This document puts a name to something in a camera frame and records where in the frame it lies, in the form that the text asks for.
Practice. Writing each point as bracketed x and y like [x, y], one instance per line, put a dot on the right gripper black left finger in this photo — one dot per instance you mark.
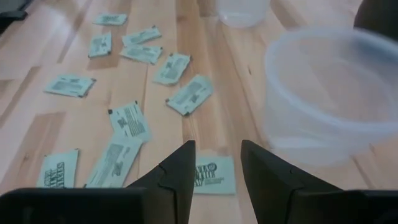
[174, 193]

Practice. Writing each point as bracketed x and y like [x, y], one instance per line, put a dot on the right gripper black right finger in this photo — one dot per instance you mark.
[270, 193]

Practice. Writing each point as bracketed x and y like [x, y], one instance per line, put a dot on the green stevia sweetener packet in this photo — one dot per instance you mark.
[110, 19]
[172, 68]
[141, 53]
[214, 175]
[141, 35]
[130, 121]
[113, 163]
[58, 169]
[100, 44]
[189, 95]
[70, 85]

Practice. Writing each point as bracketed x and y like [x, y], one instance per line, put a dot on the clear plastic tub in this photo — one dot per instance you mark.
[326, 93]
[242, 14]

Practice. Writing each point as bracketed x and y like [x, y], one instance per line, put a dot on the black round cup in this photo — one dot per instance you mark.
[379, 18]

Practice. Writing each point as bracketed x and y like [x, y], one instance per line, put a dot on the black table end frame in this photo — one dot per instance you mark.
[11, 15]

